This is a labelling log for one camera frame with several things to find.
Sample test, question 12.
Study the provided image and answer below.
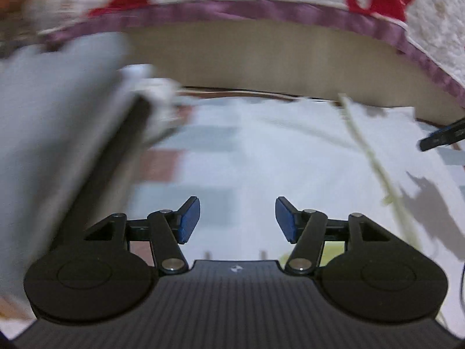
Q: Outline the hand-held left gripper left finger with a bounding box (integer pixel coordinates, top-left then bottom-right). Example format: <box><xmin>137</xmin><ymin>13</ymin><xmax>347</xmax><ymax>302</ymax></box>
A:
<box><xmin>84</xmin><ymin>195</ymin><xmax>201</xmax><ymax>275</ymax></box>

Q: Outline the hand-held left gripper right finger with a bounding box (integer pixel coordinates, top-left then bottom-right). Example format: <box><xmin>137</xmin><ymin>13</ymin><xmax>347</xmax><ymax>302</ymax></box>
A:
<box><xmin>275</xmin><ymin>195</ymin><xmax>391</xmax><ymax>276</ymax></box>

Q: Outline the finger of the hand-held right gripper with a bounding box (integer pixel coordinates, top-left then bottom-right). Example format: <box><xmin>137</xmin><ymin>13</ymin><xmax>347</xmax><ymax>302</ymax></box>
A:
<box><xmin>419</xmin><ymin>117</ymin><xmax>465</xmax><ymax>152</ymax></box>

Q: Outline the cream knit garment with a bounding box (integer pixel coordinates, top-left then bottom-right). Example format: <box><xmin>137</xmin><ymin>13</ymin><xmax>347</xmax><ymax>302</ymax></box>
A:
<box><xmin>182</xmin><ymin>92</ymin><xmax>465</xmax><ymax>337</ymax></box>

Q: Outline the checkered pink grey blanket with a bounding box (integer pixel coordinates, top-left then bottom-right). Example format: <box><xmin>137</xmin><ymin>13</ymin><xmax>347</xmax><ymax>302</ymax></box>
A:
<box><xmin>0</xmin><ymin>96</ymin><xmax>465</xmax><ymax>322</ymax></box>

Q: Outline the black folded cloth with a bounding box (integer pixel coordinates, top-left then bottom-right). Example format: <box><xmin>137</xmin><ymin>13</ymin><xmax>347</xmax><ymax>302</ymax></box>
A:
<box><xmin>54</xmin><ymin>95</ymin><xmax>154</xmax><ymax>252</ymax></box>

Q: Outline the white folded cloth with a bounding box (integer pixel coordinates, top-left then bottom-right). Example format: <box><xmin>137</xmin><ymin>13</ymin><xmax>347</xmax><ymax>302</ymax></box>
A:
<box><xmin>115</xmin><ymin>63</ymin><xmax>155</xmax><ymax>99</ymax></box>

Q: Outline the grey folded cloth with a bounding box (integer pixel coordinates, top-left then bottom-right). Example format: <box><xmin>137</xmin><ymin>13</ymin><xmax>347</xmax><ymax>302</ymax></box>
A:
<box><xmin>0</xmin><ymin>32</ymin><xmax>132</xmax><ymax>296</ymax></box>

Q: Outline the beige bed frame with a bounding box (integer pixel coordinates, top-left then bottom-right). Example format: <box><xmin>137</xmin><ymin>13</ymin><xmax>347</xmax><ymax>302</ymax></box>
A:
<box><xmin>120</xmin><ymin>19</ymin><xmax>465</xmax><ymax>110</ymax></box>

